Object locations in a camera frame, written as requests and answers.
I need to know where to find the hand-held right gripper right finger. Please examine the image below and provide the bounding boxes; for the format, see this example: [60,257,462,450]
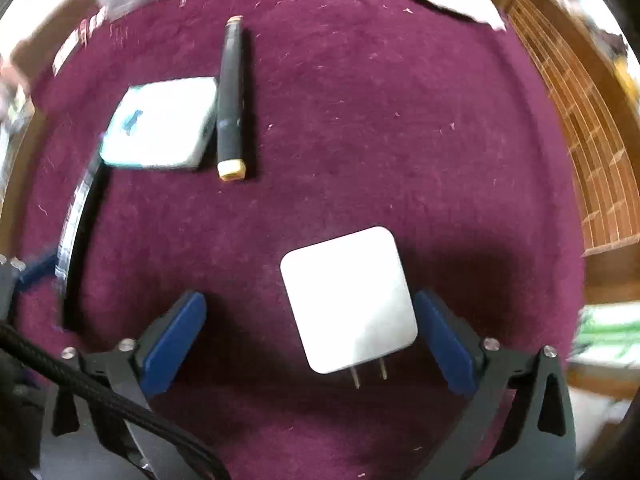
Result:
[412,289,576,480]

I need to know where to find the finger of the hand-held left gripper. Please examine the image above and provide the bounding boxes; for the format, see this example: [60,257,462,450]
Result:
[0,254,60,321]

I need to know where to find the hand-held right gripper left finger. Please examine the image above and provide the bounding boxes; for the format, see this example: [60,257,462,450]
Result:
[42,290,208,480]

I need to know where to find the white plug charger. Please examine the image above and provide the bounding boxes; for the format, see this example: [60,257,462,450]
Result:
[280,226,418,390]

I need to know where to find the green white cloth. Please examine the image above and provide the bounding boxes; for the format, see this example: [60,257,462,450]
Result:
[567,305,640,361]

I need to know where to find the white teal carton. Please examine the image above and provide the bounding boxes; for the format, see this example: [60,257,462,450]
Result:
[99,77,218,170]

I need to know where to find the white key fob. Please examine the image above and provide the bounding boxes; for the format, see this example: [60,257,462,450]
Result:
[52,7,108,73]

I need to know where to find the wooden slatted chair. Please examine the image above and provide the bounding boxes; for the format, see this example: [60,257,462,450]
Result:
[480,0,640,401]

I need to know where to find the black marker orange caps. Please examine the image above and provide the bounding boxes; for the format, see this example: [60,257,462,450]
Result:
[216,15,248,181]

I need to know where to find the black braided cable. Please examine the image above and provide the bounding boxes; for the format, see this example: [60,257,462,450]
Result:
[0,322,231,480]

